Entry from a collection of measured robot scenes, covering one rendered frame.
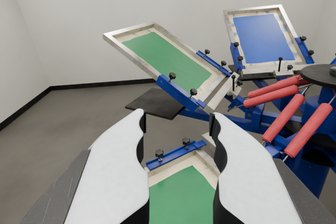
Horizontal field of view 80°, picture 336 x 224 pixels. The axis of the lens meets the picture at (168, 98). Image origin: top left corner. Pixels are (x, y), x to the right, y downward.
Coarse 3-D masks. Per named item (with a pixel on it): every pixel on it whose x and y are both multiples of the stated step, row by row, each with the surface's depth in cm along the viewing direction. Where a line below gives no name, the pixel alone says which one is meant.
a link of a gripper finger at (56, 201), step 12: (84, 156) 9; (72, 168) 8; (60, 180) 8; (72, 180) 8; (48, 192) 7; (60, 192) 7; (72, 192) 7; (36, 204) 7; (48, 204) 7; (60, 204) 7; (24, 216) 6; (36, 216) 6; (48, 216) 6; (60, 216) 6
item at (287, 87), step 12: (276, 84) 123; (288, 84) 119; (300, 84) 140; (312, 84) 103; (252, 96) 133; (264, 96) 117; (276, 96) 113; (300, 96) 102; (288, 108) 102; (324, 108) 92; (276, 120) 103; (312, 120) 93; (276, 132) 101; (300, 132) 93; (312, 132) 92; (288, 144) 94; (300, 144) 91
